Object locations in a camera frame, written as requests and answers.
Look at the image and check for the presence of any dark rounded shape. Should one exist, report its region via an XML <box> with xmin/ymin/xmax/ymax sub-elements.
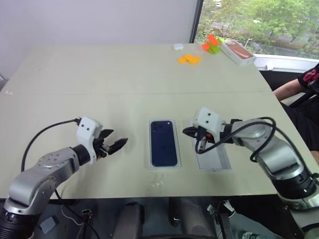
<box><xmin>117</xmin><ymin>202</ymin><xmax>146</xmax><ymax>239</ymax></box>

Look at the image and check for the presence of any phone box with orange print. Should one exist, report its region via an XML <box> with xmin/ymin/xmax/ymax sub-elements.
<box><xmin>221</xmin><ymin>40</ymin><xmax>257</xmax><ymax>67</ymax></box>

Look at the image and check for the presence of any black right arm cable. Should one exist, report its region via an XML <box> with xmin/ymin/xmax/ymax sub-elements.
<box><xmin>194</xmin><ymin>117</ymin><xmax>319</xmax><ymax>179</ymax></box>

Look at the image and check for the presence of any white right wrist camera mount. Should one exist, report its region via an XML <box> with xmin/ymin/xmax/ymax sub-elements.
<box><xmin>193</xmin><ymin>107</ymin><xmax>225</xmax><ymax>145</ymax></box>

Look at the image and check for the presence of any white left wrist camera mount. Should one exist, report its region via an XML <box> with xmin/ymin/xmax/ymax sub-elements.
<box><xmin>75</xmin><ymin>116</ymin><xmax>104</xmax><ymax>165</ymax></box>

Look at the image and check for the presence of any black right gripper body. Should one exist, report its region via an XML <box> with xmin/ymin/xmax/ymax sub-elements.
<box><xmin>195</xmin><ymin>126</ymin><xmax>215</xmax><ymax>150</ymax></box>

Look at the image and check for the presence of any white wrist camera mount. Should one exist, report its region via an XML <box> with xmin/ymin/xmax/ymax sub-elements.
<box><xmin>193</xmin><ymin>107</ymin><xmax>225</xmax><ymax>145</ymax></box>
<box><xmin>75</xmin><ymin>116</ymin><xmax>104</xmax><ymax>165</ymax></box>

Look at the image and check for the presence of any dark blue phone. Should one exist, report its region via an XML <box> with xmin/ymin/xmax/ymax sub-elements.
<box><xmin>149</xmin><ymin>119</ymin><xmax>181</xmax><ymax>167</ymax></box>

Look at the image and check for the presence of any white phone box lid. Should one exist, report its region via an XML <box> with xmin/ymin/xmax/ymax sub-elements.
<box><xmin>183</xmin><ymin>119</ymin><xmax>232</xmax><ymax>172</ymax></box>

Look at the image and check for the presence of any green toy brick stack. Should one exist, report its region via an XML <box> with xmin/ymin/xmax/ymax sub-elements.
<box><xmin>208</xmin><ymin>38</ymin><xmax>223</xmax><ymax>54</ymax></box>

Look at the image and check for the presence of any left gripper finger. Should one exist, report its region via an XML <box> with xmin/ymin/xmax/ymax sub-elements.
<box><xmin>100</xmin><ymin>128</ymin><xmax>115</xmax><ymax>144</ymax></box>
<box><xmin>110</xmin><ymin>137</ymin><xmax>129</xmax><ymax>155</ymax></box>

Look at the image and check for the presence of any white window sill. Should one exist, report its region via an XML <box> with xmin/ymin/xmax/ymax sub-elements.
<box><xmin>253</xmin><ymin>53</ymin><xmax>319</xmax><ymax>73</ymax></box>

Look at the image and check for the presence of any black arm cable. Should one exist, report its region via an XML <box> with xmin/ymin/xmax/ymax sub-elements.
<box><xmin>194</xmin><ymin>117</ymin><xmax>319</xmax><ymax>179</ymax></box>
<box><xmin>20</xmin><ymin>119</ymin><xmax>82</xmax><ymax>173</ymax></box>

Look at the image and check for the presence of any small grey box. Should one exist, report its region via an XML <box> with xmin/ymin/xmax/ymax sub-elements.
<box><xmin>39</xmin><ymin>216</ymin><xmax>59</xmax><ymax>234</ymax></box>

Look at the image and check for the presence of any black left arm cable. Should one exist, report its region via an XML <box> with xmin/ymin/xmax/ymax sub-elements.
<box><xmin>20</xmin><ymin>119</ymin><xmax>82</xmax><ymax>173</ymax></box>

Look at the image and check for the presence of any white phone box base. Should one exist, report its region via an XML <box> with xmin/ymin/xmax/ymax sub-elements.
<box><xmin>145</xmin><ymin>119</ymin><xmax>182</xmax><ymax>170</ymax></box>

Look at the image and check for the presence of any person's black clothed body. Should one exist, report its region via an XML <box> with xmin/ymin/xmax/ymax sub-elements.
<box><xmin>280</xmin><ymin>62</ymin><xmax>319</xmax><ymax>152</ymax></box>

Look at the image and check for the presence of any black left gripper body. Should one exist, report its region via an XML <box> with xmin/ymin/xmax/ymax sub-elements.
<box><xmin>93</xmin><ymin>137</ymin><xmax>113</xmax><ymax>159</ymax></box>

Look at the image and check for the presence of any grey rounded shape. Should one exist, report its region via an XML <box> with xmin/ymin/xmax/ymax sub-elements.
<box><xmin>168</xmin><ymin>197</ymin><xmax>216</xmax><ymax>239</ymax></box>

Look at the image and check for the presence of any black window frame post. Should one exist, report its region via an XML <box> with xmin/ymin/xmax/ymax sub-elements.
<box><xmin>188</xmin><ymin>0</ymin><xmax>204</xmax><ymax>44</ymax></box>

